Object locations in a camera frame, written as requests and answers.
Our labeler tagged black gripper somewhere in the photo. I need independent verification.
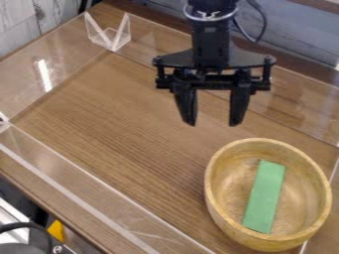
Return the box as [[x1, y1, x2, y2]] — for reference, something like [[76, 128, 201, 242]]
[[153, 6, 275, 127]]

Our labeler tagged clear acrylic wall panel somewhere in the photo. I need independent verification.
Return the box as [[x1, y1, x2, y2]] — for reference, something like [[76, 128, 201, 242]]
[[0, 113, 214, 254]]

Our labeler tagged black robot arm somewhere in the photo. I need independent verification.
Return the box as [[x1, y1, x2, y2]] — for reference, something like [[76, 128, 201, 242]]
[[153, 0, 275, 127]]

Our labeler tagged brown wooden bowl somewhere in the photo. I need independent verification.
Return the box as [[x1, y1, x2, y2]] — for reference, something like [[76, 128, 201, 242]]
[[205, 138, 333, 252]]

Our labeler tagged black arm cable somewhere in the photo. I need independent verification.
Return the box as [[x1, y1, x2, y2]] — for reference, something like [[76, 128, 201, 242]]
[[231, 0, 269, 44]]

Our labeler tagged clear acrylic corner bracket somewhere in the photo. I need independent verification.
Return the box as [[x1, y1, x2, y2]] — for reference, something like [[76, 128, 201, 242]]
[[84, 13, 131, 52]]

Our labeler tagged green rectangular block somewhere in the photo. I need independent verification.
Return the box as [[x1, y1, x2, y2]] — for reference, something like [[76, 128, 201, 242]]
[[243, 160, 285, 234]]

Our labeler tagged yellow label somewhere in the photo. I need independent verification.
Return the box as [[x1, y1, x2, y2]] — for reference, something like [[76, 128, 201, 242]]
[[48, 220, 66, 242]]

